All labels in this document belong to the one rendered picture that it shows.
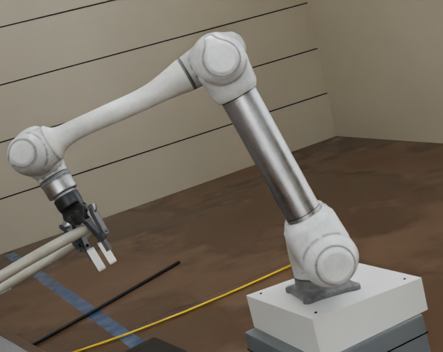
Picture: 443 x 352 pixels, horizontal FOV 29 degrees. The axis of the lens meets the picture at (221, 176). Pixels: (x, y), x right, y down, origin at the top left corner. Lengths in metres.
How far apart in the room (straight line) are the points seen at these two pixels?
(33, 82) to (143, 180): 1.44
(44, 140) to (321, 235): 0.77
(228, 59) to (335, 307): 0.77
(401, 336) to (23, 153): 1.19
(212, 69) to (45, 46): 6.06
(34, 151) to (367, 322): 1.04
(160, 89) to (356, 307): 0.82
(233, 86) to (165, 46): 6.37
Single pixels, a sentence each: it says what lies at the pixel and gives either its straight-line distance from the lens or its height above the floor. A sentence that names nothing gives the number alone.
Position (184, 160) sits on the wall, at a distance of 8.65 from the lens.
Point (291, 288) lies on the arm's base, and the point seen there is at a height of 0.93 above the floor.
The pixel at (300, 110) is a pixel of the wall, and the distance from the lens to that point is 9.28.
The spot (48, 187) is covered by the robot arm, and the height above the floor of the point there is 1.43.
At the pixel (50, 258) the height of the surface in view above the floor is 1.16.
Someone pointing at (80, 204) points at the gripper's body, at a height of 1.36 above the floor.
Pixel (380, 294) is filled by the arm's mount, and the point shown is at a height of 0.91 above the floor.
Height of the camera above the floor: 1.84
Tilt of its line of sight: 12 degrees down
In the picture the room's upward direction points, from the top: 14 degrees counter-clockwise
